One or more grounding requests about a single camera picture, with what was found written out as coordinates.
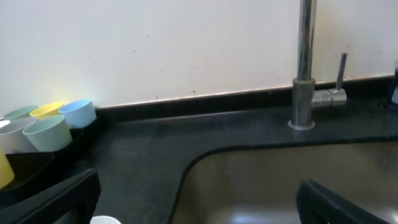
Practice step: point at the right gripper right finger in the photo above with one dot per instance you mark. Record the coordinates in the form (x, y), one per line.
(326, 208)

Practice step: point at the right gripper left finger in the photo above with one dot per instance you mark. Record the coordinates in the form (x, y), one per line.
(62, 199)

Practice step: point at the yellow cup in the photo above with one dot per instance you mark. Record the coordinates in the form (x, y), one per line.
(46, 110)
(4, 171)

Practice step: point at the black tray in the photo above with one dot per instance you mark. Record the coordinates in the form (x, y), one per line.
(31, 168)

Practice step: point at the white cup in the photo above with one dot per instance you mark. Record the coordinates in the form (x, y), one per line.
(3, 123)
(105, 220)

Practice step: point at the green cup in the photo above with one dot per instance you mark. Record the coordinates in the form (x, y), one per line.
(18, 112)
(48, 135)

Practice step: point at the grey cup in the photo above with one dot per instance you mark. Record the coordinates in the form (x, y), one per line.
(12, 137)

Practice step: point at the steel sink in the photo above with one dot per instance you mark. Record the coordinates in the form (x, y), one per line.
(248, 186)

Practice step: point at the blue cup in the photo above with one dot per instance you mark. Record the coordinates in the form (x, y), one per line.
(79, 113)

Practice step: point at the steel tap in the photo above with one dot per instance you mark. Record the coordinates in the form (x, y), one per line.
(303, 102)

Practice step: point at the blue soap bottle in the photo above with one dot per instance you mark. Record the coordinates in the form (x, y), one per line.
(395, 84)

